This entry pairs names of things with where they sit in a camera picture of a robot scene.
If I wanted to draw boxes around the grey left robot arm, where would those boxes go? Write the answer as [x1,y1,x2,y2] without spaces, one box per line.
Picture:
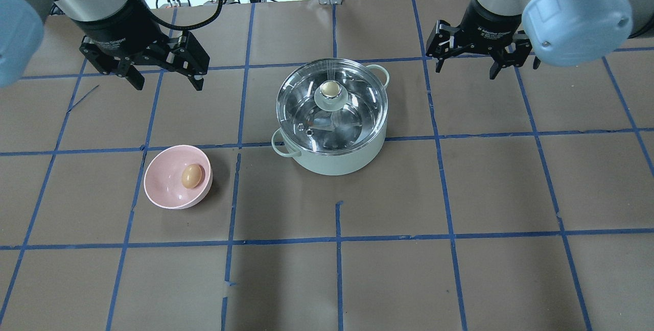
[1,0,221,91]

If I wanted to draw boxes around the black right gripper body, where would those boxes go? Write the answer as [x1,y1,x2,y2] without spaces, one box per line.
[426,0,533,63]

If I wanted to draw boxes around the pink bowl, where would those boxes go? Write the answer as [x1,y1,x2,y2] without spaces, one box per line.
[143,145,213,209]

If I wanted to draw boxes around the brown egg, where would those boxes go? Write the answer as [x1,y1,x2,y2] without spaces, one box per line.
[181,163,204,189]

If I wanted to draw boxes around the glass pot lid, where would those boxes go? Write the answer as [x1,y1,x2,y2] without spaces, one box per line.
[276,60,388,157]

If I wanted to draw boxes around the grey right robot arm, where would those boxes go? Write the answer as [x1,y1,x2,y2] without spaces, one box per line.
[425,0,653,79]

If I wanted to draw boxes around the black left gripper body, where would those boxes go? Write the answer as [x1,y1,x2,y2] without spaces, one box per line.
[79,13,210,77]

